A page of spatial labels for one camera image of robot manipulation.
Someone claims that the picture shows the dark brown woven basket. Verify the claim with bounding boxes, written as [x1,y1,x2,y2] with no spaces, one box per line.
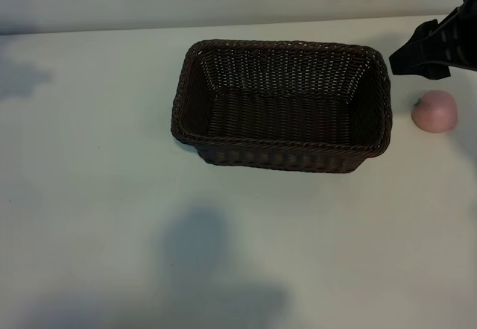
[170,38,394,175]

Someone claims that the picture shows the pink toy peach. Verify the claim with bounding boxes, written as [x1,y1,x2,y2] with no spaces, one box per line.
[411,90,458,134]

